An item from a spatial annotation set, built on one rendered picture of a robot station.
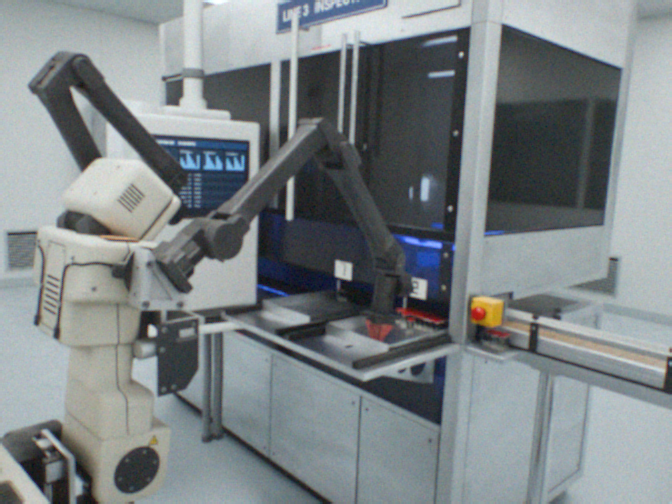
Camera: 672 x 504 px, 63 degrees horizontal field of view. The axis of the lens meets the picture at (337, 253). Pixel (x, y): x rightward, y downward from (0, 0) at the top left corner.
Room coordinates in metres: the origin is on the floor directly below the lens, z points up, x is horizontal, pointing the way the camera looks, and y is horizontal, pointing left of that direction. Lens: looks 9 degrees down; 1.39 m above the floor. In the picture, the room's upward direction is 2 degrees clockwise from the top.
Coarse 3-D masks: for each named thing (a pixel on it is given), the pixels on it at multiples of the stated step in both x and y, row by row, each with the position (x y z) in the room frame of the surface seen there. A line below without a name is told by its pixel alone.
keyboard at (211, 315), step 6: (228, 306) 2.12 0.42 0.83; (234, 306) 2.11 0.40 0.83; (198, 312) 2.01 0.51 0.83; (204, 312) 2.02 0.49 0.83; (210, 312) 2.02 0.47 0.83; (216, 312) 2.02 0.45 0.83; (204, 318) 1.94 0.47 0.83; (210, 318) 1.96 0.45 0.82; (216, 318) 1.97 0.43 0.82; (204, 324) 1.93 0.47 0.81
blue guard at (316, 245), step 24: (264, 216) 2.35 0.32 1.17; (264, 240) 2.35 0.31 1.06; (288, 240) 2.22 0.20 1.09; (312, 240) 2.11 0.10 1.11; (336, 240) 2.01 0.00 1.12; (360, 240) 1.92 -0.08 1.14; (408, 240) 1.76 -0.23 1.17; (432, 240) 1.69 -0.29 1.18; (312, 264) 2.11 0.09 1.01; (360, 264) 1.91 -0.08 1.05; (408, 264) 1.75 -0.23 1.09; (432, 264) 1.68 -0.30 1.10; (432, 288) 1.68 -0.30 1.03
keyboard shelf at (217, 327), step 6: (210, 324) 1.94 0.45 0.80; (216, 324) 1.95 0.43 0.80; (222, 324) 1.95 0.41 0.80; (228, 324) 1.95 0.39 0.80; (234, 324) 1.96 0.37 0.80; (150, 330) 1.84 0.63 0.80; (156, 330) 1.84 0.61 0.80; (204, 330) 1.89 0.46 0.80; (210, 330) 1.90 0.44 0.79; (216, 330) 1.92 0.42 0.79; (222, 330) 1.93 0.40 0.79
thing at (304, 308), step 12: (264, 300) 1.89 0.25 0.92; (276, 300) 1.93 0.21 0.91; (288, 300) 1.97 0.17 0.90; (300, 300) 2.01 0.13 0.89; (312, 300) 2.05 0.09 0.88; (324, 300) 2.07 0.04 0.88; (336, 300) 2.07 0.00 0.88; (276, 312) 1.84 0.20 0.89; (288, 312) 1.79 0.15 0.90; (300, 312) 1.88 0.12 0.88; (312, 312) 1.88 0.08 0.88; (324, 312) 1.89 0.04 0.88; (336, 312) 1.78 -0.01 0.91; (348, 312) 1.82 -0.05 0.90
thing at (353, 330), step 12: (396, 312) 1.86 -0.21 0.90; (336, 324) 1.67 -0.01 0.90; (348, 324) 1.71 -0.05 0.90; (360, 324) 1.74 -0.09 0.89; (396, 324) 1.78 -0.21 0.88; (336, 336) 1.61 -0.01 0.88; (348, 336) 1.57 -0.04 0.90; (360, 336) 1.53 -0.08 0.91; (396, 336) 1.64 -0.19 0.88; (408, 336) 1.65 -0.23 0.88; (420, 336) 1.55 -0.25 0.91; (432, 336) 1.58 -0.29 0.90; (372, 348) 1.50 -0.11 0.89; (384, 348) 1.46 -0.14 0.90; (396, 348) 1.48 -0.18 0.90
